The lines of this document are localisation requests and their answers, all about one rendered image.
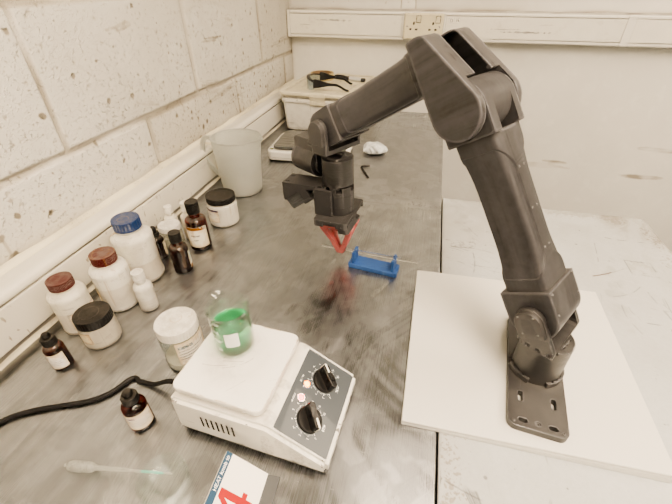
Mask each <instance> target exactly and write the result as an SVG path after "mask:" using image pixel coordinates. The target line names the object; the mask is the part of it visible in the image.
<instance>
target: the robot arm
mask: <svg viewBox="0 0 672 504"><path fill-rule="evenodd" d="M405 46H406V49H407V53H406V54H405V55H404V56H403V58H402V59H401V60H399V61H398V62H397V63H395V64H394V65H392V66H391V67H389V68H388V69H386V70H385V71H383V72H382V73H380V74H379V75H377V76H376V77H374V78H373V79H371V80H370V81H368V82H367V83H365V84H364V85H362V86H361V87H359V88H358V89H356V90H355V91H353V92H351V93H349V94H347V95H345V96H343V97H341V98H340V99H338V100H336V101H335V102H333V103H331V104H327V105H325V106H324V107H322V108H321V109H319V110H318V111H317V112H315V113H314V114H313V115H312V116H311V119H310V124H309V126H308V131H306V132H303V133H300V134H297V135H294V144H295V145H294V147H293V149H292V153H291V159H292V162H293V164H294V166H296V167H297V168H299V169H302V170H304V171H306V172H309V173H311V174H313V175H316V176H310V175H302V174H295V173H292V174H291V175H290V176H288V177H287V178H286V179H285V180H284V181H283V182H282V186H283V194H284V199H285V200H288V202H289V203H290V204H291V206H292V207H293V208H296V207H298V206H299V205H301V204H303V203H305V204H306V203H308V202H310V201H312V200H313V199H314V206H315V214H317V215H316V216H315V217H314V225H315V226H320V228H321V230H322V231H323V232H324V234H325V235H326V236H327V237H328V239H329V240H330V241H331V243H332V245H333V247H334V248H335V250H336V252H338V253H344V251H345V249H346V247H347V245H348V243H349V241H350V239H351V237H352V235H353V233H354V231H355V229H356V227H357V225H358V223H359V221H360V215H359V214H357V211H358V210H359V208H360V207H361V206H363V200H362V199H357V198H354V155H353V154H352V153H350V152H347V151H343V150H345V149H348V148H350V147H353V146H355V145H358V144H360V134H362V133H364V132H366V131H368V130H369V128H370V127H372V126H374V125H375V124H377V123H378V122H380V121H382V120H384V119H386V118H388V117H390V116H392V115H394V114H396V113H398V112H400V111H402V110H404V109H406V108H408V107H410V106H412V105H414V104H416V103H417V102H419V101H421V100H423V99H424V102H425V105H426V108H427V111H428V114H429V117H430V120H431V123H432V126H433V128H434V130H435V131H436V133H437V134H438V135H439V136H440V137H441V138H442V139H444V140H445V141H446V144H447V147H448V150H451V149H454V148H457V151H458V154H459V157H460V159H461V161H462V163H463V165H464V166H465V167H466V168H467V170H468V172H469V174H470V176H471V178H472V181H473V183H474V185H475V188H476V190H477V193H478V195H479V198H480V201H481V204H482V207H483V210H484V212H485V215H486V218H487V221H488V224H489V227H490V229H491V232H492V235H493V238H494V241H495V244H496V247H497V250H498V254H499V257H500V261H501V265H502V276H503V281H504V283H505V286H506V288H505V289H504V290H503V291H502V292H501V293H500V294H501V297H502V300H503V303H504V306H505V308H506V311H507V314H508V320H507V392H506V422H507V424H508V425H509V426H510V427H511V428H512V429H515V430H518V431H521V432H525V433H528V434H531V435H535V436H538V437H541V438H545V439H548V440H551V441H555V442H558V443H565V442H566V441H567V439H568V438H569V436H570V433H569V425H568V416H567V408H566V400H565V392H564V384H563V376H564V368H565V366H566V364H567V362H568V360H569V359H570V357H571V355H572V353H573V351H574V349H575V346H576V344H575V340H574V338H573V336H572V335H571V334H572V332H573V331H574V330H575V328H576V327H577V326H578V324H579V322H580V320H579V316H578V313H577V307H578V306H579V304H580V301H581V295H580V291H579V288H578V285H577V282H576V279H575V276H574V272H573V269H572V268H566V267H565V264H564V261H563V258H562V256H561V254H560V253H559V252H558V251H557V249H556V247H555V244H554V242H553V240H552V237H551V234H550V232H549V229H548V226H547V223H546V220H545V217H544V214H543V211H542V207H541V204H540V201H539V198H538V195H537V192H536V189H535V186H534V183H533V179H532V176H531V173H530V170H529V166H528V162H527V158H526V154H525V150H524V137H523V132H522V129H521V126H520V123H519V121H520V120H522V119H524V114H523V111H522V107H521V100H522V89H521V85H520V82H519V80H518V79H517V77H516V76H515V75H514V74H513V73H512V72H511V71H510V70H509V69H508V68H507V67H506V66H505V65H504V64H503V62H502V61H501V60H500V59H499V58H498V57H497V56H496V55H495V54H494V53H493V52H492V51H491V50H490V49H489V48H488V47H487V46H486V45H485V44H484V43H483V42H482V40H481V39H480V38H479V37H478V36H477V35H476V34H475V33H474V32H473V31H472V30H471V29H470V28H468V27H462V28H457V29H452V30H449V31H447V32H445V33H444V34H442V35H439V34H437V33H432V34H427V35H422V36H417V37H414V38H413V39H411V40H410V41H409V42H407V43H406V45H405ZM317 176H318V177H317ZM337 231H338V233H337ZM338 234H342V235H345V237H344V239H343V242H342V244H341V242H340V239H339V236H338ZM517 335H518V336H519V338H517ZM518 395H520V396H521V401H520V400H518ZM551 404H552V405H553V407H554V410H553V409H552V408H551Z"/></svg>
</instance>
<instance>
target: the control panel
mask: <svg viewBox="0 0 672 504"><path fill-rule="evenodd" d="M324 364H327V365H329V367H330V369H331V372H332V373H333V375H334V377H335V379H336V383H337V387H336V388H335V389H334V390H333V391H331V392H329V393H323V392H321V391H319V390H318V389H317V388H316V386H315V384H314V380H313V377H314V374H315V372H316V371H317V370H319V369H320V368H321V367H322V366H323V365H324ZM352 378H353V376H351V375H350V374H348V373H347V372H345V371H344V370H342V369H340V368H339V367H337V366H336V365H334V364H333V363H331V362H330V361H328V360H326V359H325V358H323V357H322V356H320V355H319V354H317V353H316V352H314V351H312V350H311V349H309V351H308V353H307V355H306V357H305V359H304V361H303V363H302V365H301V368H300V370H299V372H298V374H297V376H296V378H295V381H294V383H293V385H292V387H291V389H290V391H289V393H288V396H287V398H286V400H285V402H284V404H283V406H282V408H281V411H280V413H279V415H278V417H277V419H276V421H275V424H274V426H273V427H274V428H275V429H276V430H278V431H279V432H281V433H283V434H284V435H286V436H288V437H289V438H291V439H292V440H294V441H296V442H297V443H299V444H301V445H302V446H304V447H306V448H307V449H309V450H310V451H312V452H314V453H315V454H317V455H319V456H320V457H322V458H323V459H327V456H328V453H329V450H330V447H331V444H332V440H333V437H334V434H335V431H336V428H337V425H338V422H339V419H340V416H341V413H342V409H343V406H344V403H345V400H346V397H347V394H348V391H349V388H350V385H351V382H352ZM305 381H309V382H310V386H309V387H306V386H305V385H304V382H305ZM300 394H302V395H304V400H303V401H300V400H299V398H298V396H299V395H300ZM310 401H313V402H315V404H316V407H317V409H318V410H319V412H320V414H321V416H322V427H321V429H320V430H319V431H317V432H315V433H313V434H308V433H305V432H304V431H302V430H301V428H300V427H299V425H298V422H297V414H298V412H299V410H300V409H301V408H302V407H303V406H306V405H307V404H308V403H309V402H310Z"/></svg>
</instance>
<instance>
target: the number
mask: <svg viewBox="0 0 672 504"><path fill-rule="evenodd" d="M262 477H263V473H261V472H259V471H257V470H256V469H254V468H252V467H250V466H249V465H247V464H245V463H243V462H242V461H240V460H238V459H236V458H235V457H233V456H232V458H231V460H230V463H229V465H228V467H227V470H226V472H225V475H224V477H223V480H222V482H221V485H220V487H219V489H218V492H217V494H216V497H215V499H214V502H213V504H254V501H255V498H256V495H257V492H258V489H259V486H260V483H261V480H262Z"/></svg>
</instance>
